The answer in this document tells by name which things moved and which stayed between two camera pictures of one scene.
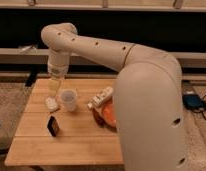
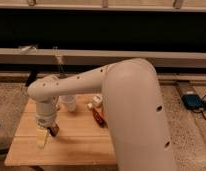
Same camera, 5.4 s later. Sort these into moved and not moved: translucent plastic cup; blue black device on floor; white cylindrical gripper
Moved: white cylindrical gripper
Not moved: blue black device on floor; translucent plastic cup
